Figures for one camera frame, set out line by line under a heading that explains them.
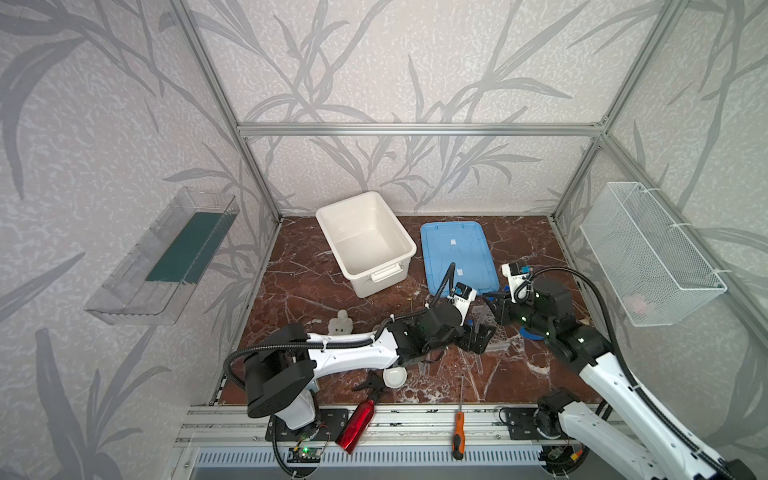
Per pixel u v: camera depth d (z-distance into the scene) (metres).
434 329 0.57
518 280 0.67
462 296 0.66
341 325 0.89
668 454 0.41
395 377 0.80
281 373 0.42
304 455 0.72
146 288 0.63
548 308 0.56
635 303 0.72
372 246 1.09
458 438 0.70
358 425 0.72
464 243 1.12
